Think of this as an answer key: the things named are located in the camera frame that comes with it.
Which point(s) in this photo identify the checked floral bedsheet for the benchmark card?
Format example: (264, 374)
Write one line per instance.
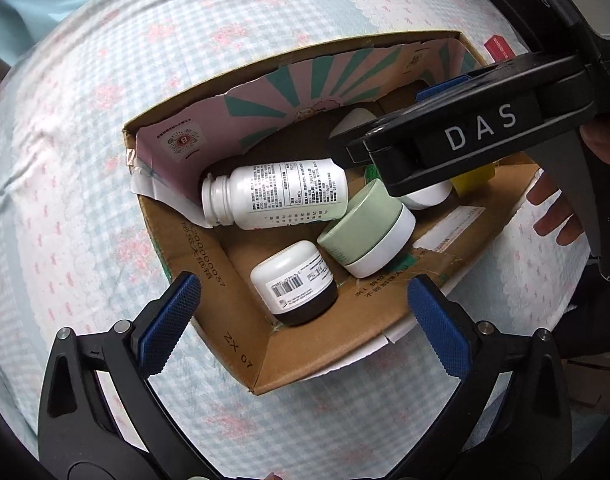
(85, 185)

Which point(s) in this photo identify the printed cardboard box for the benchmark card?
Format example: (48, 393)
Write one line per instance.
(245, 340)

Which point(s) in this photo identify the small black white-capped jar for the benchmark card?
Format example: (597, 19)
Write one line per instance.
(297, 287)

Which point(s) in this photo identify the red small box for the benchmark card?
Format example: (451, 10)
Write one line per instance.
(499, 47)

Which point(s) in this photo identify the yellow small container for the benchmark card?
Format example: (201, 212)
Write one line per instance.
(472, 180)

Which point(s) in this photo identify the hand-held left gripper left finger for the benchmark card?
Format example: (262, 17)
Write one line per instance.
(167, 327)

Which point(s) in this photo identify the small white round jar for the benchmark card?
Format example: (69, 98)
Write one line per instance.
(427, 197)

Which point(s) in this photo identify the white jar with green lid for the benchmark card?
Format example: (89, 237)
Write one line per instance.
(365, 230)

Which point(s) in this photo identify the white pill bottle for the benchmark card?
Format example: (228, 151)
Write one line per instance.
(280, 192)

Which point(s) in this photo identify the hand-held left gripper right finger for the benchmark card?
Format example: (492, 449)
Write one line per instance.
(440, 330)

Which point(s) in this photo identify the light blue hanging sheet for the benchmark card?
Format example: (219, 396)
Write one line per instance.
(45, 0)

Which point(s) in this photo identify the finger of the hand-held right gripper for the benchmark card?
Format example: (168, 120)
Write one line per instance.
(442, 90)
(352, 147)

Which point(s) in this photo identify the person's right hand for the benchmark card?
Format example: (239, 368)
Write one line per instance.
(557, 210)

